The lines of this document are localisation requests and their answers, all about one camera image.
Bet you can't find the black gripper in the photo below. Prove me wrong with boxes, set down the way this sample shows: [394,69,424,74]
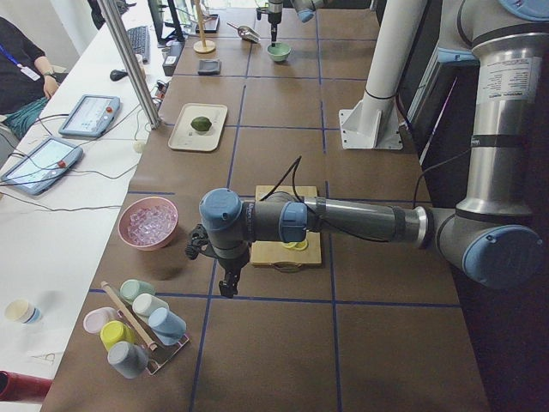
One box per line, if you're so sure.
[213,244,250,299]
[256,0,283,47]

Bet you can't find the light green bowl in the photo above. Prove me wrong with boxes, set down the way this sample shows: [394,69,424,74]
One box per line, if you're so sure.
[267,42,292,63]

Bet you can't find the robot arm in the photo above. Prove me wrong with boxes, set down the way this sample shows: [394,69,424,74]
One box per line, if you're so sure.
[256,0,331,46]
[185,1,548,298]

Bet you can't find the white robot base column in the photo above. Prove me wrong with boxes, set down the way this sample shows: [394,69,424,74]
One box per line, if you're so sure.
[339,0,426,150]

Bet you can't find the pink bowl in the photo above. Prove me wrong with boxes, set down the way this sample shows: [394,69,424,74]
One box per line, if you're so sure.
[118,197,178,251]

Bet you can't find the metal scoop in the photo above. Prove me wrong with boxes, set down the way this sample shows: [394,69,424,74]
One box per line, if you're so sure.
[226,22,261,44]

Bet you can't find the bamboo cutting board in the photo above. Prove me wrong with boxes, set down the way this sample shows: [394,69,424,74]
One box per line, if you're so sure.
[250,185,323,272]

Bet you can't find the blue cup on rack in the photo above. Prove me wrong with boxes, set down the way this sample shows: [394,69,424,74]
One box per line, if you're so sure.
[148,307,187,346]

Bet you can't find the wooden mug tree stand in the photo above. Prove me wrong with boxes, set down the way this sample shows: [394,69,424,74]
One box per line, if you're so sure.
[193,0,216,54]

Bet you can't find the grey folded cloth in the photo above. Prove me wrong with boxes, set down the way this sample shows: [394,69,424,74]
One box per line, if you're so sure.
[197,59,222,76]

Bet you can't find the lemon slice lower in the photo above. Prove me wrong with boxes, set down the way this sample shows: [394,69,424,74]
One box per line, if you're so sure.
[282,239,309,251]

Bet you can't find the white cup on rack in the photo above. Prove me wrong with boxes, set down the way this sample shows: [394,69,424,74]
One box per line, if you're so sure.
[132,293,169,322]

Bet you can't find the cup rack with wooden rod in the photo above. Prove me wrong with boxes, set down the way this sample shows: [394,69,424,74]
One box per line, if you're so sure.
[101,282,190,375]

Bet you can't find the clear ice cubes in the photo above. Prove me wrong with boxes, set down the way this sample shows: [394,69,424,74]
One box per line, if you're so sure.
[126,205,178,246]

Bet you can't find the green cup on rack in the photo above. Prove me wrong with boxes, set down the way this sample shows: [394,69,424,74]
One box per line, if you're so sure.
[119,279,156,305]

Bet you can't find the black box with label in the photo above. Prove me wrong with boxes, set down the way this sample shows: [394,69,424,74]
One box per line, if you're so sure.
[161,41,184,76]

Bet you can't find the green lime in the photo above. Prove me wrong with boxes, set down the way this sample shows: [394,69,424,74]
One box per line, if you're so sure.
[190,116,213,133]

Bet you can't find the grey cup on rack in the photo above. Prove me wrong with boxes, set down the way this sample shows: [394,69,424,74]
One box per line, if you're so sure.
[107,341,148,379]

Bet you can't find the yellow cup on rack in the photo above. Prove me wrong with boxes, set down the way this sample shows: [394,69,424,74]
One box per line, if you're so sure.
[100,320,136,351]

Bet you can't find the black keyboard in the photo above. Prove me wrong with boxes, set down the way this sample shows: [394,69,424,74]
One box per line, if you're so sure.
[126,26,150,64]

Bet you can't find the pink cup on rack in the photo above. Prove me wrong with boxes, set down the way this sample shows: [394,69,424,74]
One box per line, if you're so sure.
[82,306,118,335]

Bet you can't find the white rabbit tray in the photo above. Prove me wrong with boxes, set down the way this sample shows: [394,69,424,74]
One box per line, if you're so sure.
[168,103,228,152]

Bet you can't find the black computer mouse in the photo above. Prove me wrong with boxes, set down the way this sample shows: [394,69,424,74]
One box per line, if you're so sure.
[109,70,128,82]

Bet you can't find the teach pendant far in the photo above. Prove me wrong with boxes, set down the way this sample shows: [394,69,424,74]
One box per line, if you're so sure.
[58,94,121,140]

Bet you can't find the teach pendant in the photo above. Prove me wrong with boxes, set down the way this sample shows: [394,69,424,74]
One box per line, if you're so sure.
[1,137,84,196]
[58,94,121,140]

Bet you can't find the paper cup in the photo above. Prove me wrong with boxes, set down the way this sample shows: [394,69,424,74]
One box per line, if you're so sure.
[4,299,41,324]

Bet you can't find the teach pendant near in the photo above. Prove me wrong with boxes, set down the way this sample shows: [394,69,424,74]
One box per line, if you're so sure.
[1,137,84,196]

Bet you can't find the red object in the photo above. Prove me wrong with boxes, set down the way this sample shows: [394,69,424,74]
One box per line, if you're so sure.
[1,371,52,403]

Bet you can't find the seated person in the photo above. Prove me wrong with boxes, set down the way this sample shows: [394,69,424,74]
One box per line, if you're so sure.
[1,18,58,139]

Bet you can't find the aluminium frame post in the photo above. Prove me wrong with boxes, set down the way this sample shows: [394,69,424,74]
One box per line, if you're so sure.
[98,0,161,130]

